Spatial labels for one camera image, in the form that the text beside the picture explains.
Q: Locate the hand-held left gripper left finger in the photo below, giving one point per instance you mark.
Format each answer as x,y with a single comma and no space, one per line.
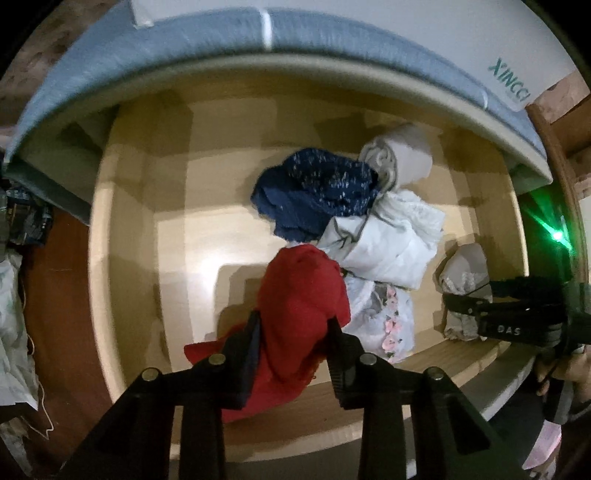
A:
247,364

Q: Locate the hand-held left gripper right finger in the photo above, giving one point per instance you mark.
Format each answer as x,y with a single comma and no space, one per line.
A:
339,369

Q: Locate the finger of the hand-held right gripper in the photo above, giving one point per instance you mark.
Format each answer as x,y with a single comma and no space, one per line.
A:
466,305
526,286

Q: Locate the white lace underwear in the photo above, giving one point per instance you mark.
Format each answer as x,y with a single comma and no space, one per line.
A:
464,272

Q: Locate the red underwear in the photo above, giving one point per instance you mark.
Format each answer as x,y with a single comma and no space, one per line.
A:
300,304

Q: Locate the wooden drawer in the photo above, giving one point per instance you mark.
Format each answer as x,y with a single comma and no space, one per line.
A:
194,221

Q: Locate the grey towel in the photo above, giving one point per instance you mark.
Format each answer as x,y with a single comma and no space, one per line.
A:
406,152

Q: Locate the white floral underwear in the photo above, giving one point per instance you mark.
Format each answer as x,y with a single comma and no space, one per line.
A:
388,323

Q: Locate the white underwear with grey trim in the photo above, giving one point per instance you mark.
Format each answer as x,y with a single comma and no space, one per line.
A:
397,249

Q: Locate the navy printed underwear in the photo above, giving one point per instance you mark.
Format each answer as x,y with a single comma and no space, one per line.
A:
314,194

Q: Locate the person's right hand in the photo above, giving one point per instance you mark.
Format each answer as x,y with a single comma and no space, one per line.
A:
577,369

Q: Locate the pink cloth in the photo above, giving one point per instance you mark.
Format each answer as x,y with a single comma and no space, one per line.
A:
547,447

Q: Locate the brown wooden furniture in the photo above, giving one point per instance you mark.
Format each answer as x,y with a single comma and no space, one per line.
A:
563,120

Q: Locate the pile of clothes on floor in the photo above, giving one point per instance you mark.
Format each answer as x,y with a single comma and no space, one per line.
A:
11,323

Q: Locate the blue printed packet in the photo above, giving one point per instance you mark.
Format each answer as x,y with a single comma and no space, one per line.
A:
27,217

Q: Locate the white mattress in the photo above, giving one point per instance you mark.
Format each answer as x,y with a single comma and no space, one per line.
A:
392,32

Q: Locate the brown printed cloth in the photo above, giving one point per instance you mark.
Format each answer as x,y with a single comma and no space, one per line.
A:
41,50

